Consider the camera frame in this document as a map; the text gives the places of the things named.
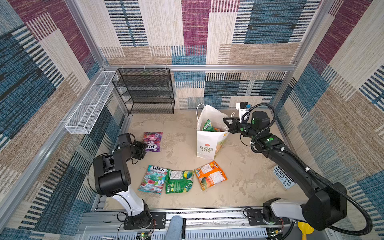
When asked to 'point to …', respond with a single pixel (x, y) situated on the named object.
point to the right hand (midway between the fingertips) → (223, 121)
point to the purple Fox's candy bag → (152, 140)
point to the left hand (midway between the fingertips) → (147, 145)
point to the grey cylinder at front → (175, 229)
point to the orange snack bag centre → (210, 175)
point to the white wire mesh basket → (86, 115)
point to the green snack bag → (179, 181)
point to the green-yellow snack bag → (208, 127)
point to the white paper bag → (211, 134)
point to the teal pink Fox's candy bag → (154, 180)
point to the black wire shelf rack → (145, 90)
